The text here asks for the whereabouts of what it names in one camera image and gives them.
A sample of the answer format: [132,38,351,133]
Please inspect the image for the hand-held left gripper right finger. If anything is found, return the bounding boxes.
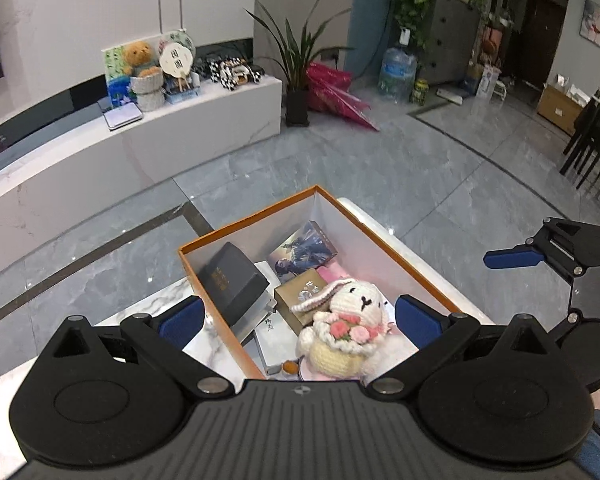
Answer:
[369,294,564,396]

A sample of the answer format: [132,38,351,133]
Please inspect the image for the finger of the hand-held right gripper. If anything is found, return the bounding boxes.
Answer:
[483,217,589,277]
[550,308,584,344]

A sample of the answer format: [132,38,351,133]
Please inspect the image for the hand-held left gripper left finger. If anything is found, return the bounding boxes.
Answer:
[37,295,235,397]

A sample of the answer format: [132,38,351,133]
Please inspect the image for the orange cardboard box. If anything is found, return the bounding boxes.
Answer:
[177,185,496,382]

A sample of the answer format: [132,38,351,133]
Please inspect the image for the black box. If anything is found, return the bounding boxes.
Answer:
[197,241,271,326]

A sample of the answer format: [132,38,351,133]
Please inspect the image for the crocheted bunny doll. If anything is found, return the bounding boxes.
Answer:
[290,277,396,376]

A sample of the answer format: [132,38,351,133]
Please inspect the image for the large white box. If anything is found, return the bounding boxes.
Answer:
[252,310,306,378]

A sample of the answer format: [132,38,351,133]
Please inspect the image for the pink snap wallet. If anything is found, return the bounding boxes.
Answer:
[317,260,353,286]

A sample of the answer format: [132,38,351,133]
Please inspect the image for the gold box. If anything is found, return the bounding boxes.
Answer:
[274,267,331,333]

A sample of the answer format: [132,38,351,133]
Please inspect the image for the black dining chairs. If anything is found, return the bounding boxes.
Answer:
[559,97,600,218]

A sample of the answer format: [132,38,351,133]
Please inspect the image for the dark blue printed box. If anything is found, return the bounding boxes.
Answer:
[267,221,338,281]

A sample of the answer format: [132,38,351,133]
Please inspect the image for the open cardboard box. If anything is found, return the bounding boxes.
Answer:
[536,82,588,136]

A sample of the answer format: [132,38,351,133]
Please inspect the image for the white TV cabinet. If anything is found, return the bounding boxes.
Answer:
[0,77,284,281]

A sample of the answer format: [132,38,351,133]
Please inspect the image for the dark wooden door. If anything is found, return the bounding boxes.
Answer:
[517,0,568,91]

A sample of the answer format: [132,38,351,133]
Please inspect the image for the white notebook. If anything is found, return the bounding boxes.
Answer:
[102,105,145,132]

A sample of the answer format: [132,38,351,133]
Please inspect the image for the large water bottle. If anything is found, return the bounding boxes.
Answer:
[378,46,418,103]

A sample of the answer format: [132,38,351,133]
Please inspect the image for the grey dresser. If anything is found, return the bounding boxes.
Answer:
[422,0,483,86]

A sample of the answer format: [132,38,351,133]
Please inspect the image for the grey knitted pot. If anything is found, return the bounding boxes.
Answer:
[130,67,166,112]

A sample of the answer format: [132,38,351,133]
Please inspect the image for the pink umbrella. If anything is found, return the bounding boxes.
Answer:
[305,60,381,133]

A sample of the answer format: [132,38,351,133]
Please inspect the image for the black and white checkered toys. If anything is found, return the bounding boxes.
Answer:
[207,55,266,92]

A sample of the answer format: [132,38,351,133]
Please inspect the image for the brown teddy bear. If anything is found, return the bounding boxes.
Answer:
[122,41,162,79]

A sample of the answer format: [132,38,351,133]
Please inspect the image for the green picture card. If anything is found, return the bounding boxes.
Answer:
[102,45,131,86]

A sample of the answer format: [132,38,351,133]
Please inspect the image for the long-leaf potted plant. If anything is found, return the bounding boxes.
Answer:
[245,0,353,128]

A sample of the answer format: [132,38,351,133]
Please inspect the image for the wall painting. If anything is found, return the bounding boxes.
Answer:
[579,0,600,52]

